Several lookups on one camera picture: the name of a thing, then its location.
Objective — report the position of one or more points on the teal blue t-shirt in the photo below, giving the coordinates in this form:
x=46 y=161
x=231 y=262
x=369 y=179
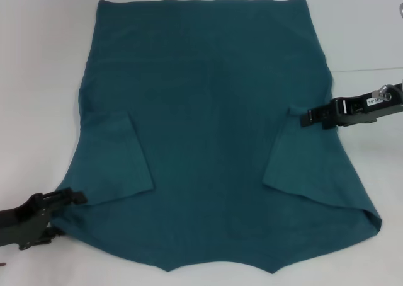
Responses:
x=207 y=125

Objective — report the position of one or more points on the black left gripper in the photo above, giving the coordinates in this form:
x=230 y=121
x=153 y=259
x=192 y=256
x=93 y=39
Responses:
x=25 y=223

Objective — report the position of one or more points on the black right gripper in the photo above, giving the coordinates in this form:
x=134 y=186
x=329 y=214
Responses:
x=365 y=111

